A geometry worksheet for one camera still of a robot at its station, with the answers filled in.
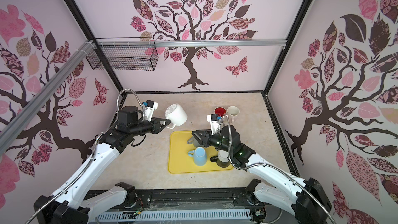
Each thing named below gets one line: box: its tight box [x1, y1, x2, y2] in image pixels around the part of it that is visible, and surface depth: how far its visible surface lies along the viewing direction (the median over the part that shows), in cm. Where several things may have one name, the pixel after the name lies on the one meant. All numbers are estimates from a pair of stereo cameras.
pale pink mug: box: [226, 105, 240, 124], surface depth 100 cm
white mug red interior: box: [214, 106, 227, 117], surface depth 103 cm
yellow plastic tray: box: [167, 130, 234, 174], surface depth 89 cm
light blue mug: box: [187, 146, 207, 167], surface depth 81 cm
